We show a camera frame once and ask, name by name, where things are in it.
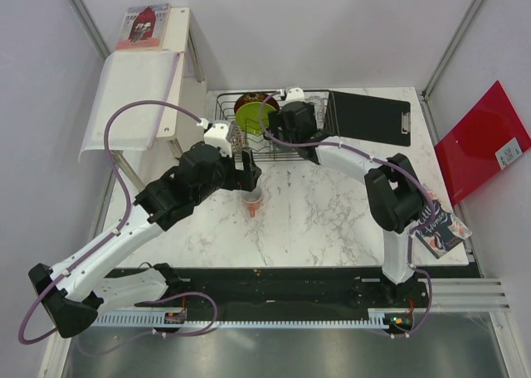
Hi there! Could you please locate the black clipboard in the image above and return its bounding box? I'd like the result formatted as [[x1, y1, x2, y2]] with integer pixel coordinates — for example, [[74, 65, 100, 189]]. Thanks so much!
[[324, 91, 411, 147]]

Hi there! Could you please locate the orange pink mug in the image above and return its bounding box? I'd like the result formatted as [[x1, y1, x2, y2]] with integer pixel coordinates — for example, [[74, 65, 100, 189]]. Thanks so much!
[[241, 187, 263, 218]]

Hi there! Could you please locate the red cover book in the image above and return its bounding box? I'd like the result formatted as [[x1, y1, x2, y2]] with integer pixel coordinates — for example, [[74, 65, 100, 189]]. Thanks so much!
[[115, 3, 171, 51]]

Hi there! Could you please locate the red patterned white bowl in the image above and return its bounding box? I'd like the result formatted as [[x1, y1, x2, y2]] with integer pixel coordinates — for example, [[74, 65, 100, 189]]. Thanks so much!
[[227, 121, 246, 154]]

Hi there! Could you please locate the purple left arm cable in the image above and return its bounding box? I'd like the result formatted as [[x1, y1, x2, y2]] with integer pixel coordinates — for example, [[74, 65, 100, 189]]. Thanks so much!
[[17, 52, 221, 356]]

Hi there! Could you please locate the Little Women book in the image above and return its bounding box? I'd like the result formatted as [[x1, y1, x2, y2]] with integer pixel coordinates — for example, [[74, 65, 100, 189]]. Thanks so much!
[[416, 190, 472, 259]]

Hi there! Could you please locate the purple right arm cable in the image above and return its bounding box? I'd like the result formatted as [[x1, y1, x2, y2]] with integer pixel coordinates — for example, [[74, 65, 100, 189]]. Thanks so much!
[[259, 88, 436, 340]]

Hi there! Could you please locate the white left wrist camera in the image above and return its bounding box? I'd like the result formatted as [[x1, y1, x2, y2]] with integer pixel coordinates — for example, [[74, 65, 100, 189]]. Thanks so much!
[[203, 121, 234, 157]]

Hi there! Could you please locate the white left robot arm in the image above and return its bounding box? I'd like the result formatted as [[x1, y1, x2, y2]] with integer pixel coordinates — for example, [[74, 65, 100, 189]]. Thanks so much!
[[28, 142, 261, 338]]

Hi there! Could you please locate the white slotted cable duct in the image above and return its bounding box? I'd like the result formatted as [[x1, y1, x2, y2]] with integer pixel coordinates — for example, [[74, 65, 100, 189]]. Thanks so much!
[[91, 308, 412, 330]]

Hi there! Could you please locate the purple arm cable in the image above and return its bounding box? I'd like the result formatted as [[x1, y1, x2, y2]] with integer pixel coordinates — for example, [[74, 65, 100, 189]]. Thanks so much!
[[17, 52, 221, 356], [259, 88, 436, 340]]

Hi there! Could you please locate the white translucent mat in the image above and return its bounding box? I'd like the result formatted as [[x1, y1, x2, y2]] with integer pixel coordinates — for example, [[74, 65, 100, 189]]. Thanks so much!
[[80, 51, 178, 153]]

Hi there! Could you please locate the black wire dish rack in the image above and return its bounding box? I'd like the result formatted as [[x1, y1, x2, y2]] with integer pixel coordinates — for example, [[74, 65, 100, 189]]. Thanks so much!
[[206, 89, 340, 162]]

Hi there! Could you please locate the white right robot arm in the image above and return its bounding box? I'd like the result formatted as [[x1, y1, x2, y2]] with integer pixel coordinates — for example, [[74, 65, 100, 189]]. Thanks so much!
[[259, 101, 436, 307]]

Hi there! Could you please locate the red plastic folder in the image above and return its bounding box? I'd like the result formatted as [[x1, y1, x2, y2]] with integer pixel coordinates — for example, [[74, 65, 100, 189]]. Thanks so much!
[[435, 81, 530, 206]]

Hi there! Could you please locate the clear octagonal glass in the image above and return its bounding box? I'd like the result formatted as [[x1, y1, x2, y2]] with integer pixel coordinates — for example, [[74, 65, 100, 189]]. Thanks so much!
[[308, 95, 326, 128]]

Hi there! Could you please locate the lime green plate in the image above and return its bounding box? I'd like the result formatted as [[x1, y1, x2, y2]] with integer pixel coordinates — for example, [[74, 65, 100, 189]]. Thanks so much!
[[235, 104, 275, 135]]

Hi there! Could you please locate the dark red patterned bowl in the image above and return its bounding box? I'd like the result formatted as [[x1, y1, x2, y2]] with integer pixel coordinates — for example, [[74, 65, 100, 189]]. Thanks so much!
[[233, 92, 280, 114]]

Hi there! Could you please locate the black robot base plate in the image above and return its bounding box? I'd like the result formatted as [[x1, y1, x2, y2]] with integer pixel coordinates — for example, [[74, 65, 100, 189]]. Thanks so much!
[[160, 267, 428, 319]]

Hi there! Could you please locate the white side shelf table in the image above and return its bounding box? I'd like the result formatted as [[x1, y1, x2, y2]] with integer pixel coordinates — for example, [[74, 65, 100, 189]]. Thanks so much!
[[114, 7, 207, 195]]

